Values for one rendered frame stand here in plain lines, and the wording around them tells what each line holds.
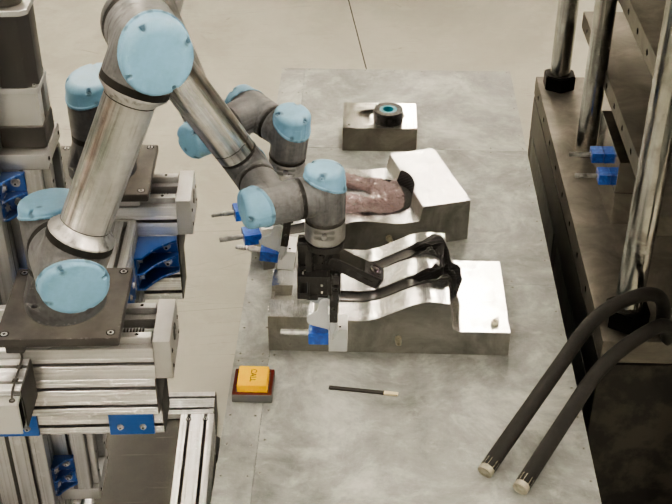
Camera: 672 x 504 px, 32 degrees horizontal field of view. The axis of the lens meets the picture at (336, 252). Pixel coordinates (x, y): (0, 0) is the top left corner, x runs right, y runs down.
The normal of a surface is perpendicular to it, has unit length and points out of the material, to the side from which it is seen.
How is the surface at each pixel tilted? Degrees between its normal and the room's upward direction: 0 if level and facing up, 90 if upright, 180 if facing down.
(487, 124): 0
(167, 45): 85
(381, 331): 90
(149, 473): 0
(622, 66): 0
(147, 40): 84
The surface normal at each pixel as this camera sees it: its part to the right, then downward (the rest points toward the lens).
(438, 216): 0.26, 0.55
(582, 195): 0.00, -0.83
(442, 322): -0.04, 0.56
